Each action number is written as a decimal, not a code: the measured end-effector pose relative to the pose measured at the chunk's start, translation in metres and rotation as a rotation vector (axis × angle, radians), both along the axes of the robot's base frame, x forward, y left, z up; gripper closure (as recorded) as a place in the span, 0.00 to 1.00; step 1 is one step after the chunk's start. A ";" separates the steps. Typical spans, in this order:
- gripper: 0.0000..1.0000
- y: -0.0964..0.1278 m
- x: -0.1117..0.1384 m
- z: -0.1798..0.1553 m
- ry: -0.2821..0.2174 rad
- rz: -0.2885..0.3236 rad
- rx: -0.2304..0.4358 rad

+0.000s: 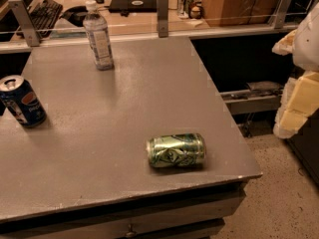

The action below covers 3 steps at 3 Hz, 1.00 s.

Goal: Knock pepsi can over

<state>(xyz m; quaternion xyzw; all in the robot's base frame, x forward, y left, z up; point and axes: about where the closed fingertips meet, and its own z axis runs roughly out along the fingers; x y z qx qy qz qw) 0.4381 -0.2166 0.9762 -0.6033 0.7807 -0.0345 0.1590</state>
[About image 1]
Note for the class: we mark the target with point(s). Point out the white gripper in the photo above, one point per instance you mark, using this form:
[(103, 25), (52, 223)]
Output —
[(307, 42)]

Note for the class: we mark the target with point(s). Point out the blue Pepsi can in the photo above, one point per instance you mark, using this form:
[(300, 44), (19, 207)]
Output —
[(20, 99)]

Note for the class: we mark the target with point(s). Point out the green crushed soda can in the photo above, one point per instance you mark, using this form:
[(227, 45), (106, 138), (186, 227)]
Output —
[(177, 150)]

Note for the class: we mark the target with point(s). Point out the brown cardboard box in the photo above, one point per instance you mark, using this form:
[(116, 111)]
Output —
[(220, 13)]

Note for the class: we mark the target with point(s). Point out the small round brown object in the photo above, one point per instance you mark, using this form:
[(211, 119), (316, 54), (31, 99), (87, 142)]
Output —
[(195, 12)]

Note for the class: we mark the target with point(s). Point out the glass jar on desk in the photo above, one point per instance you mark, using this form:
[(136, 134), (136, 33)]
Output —
[(182, 9)]

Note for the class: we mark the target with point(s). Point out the black closed laptop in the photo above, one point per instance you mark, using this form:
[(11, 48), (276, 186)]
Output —
[(133, 6)]

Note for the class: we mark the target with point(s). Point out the clear plastic water bottle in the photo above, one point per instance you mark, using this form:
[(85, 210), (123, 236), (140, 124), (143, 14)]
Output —
[(98, 35)]

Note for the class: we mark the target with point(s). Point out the black computer mouse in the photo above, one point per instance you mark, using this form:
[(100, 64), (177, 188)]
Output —
[(75, 15)]

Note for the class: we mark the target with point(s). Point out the black computer keyboard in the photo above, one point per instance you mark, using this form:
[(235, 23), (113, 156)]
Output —
[(44, 17)]

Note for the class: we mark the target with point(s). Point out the grey metal shelf rail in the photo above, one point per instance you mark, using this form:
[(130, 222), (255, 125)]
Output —
[(255, 98)]

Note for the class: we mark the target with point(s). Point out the right metal partition bracket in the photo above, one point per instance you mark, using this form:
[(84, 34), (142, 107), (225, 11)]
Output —
[(280, 13)]

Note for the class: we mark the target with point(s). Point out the metal partition bracket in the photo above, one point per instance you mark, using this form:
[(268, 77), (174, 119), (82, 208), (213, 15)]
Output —
[(280, 13), (162, 14), (21, 13)]

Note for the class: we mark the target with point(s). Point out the middle metal partition bracket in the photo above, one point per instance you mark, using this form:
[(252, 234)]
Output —
[(162, 14)]

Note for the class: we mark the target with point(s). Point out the grey drawer with handle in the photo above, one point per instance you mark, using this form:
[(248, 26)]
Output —
[(193, 218)]

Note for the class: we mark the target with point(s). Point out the left metal partition bracket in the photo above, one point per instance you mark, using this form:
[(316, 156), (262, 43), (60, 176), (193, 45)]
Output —
[(21, 13)]

